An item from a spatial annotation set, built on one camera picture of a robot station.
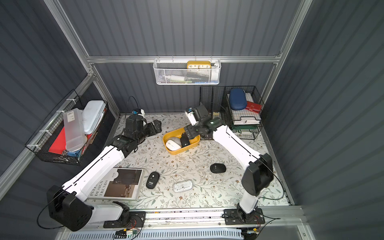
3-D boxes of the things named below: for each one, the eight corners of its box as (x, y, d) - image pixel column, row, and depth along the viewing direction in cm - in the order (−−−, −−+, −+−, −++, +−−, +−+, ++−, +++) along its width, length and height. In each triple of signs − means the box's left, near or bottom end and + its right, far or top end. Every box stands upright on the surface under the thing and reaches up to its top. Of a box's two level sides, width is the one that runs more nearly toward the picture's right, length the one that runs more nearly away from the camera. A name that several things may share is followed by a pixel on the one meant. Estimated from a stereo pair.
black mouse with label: (145, 187, 85) (144, 186, 83) (152, 172, 91) (151, 170, 89) (154, 190, 85) (153, 188, 82) (160, 174, 91) (159, 172, 88)
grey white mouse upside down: (174, 194, 83) (174, 193, 81) (173, 185, 86) (172, 183, 84) (193, 189, 85) (193, 187, 83) (191, 180, 88) (191, 178, 86)
